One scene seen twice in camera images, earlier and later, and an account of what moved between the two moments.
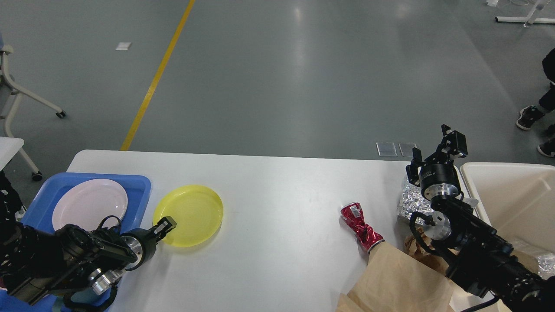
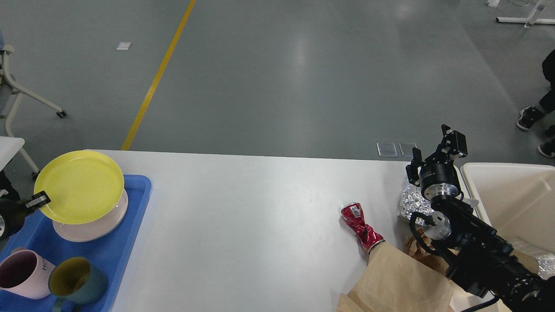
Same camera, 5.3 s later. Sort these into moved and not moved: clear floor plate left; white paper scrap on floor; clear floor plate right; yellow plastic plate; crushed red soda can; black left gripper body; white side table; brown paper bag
Moved: yellow plastic plate; black left gripper body
Not moved: white paper scrap on floor; clear floor plate left; brown paper bag; crushed red soda can; white side table; clear floor plate right
